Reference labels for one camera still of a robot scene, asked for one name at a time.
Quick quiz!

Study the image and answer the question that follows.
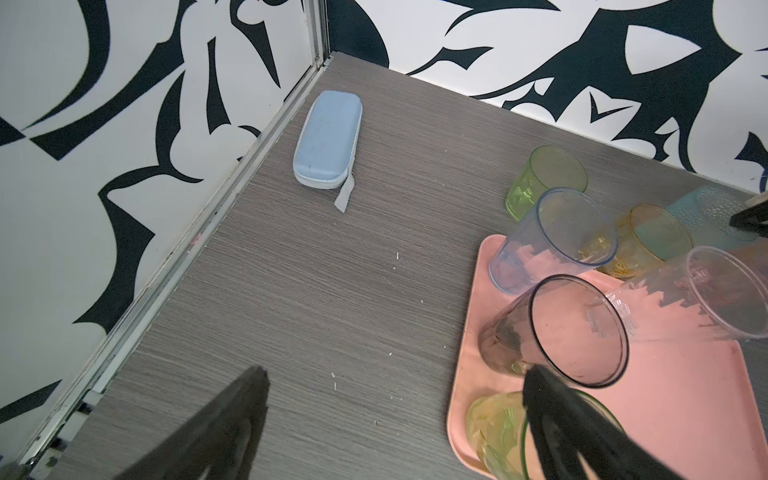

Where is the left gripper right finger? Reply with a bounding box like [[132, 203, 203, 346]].
[[523, 366, 680, 479]]

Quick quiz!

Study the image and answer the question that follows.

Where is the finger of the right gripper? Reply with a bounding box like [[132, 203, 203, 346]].
[[729, 200, 768, 237]]

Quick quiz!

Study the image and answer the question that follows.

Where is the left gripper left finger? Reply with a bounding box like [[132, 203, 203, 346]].
[[117, 366, 270, 479]]

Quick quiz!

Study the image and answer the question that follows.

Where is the teal dimpled tumbler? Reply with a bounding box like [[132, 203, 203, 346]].
[[665, 185, 758, 251]]

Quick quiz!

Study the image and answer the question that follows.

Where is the tall green glass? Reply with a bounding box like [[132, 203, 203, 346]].
[[465, 388, 625, 480]]

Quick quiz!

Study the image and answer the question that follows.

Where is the clear tall glass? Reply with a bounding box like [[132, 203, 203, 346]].
[[606, 246, 767, 342]]

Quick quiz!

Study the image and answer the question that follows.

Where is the dark grey tumbler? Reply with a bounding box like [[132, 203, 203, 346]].
[[478, 274, 629, 389]]

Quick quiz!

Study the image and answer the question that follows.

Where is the pink plastic tray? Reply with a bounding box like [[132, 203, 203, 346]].
[[446, 234, 767, 479]]

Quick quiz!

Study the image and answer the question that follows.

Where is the blue tall tumbler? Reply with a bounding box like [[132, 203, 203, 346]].
[[488, 188, 618, 295]]

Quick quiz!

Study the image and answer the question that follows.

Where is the short green glass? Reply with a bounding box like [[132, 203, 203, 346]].
[[505, 146, 589, 221]]

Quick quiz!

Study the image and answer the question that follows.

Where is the short amber glass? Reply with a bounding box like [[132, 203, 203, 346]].
[[597, 203, 694, 279]]

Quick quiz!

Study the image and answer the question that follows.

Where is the light blue case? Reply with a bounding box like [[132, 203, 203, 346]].
[[293, 90, 363, 213]]

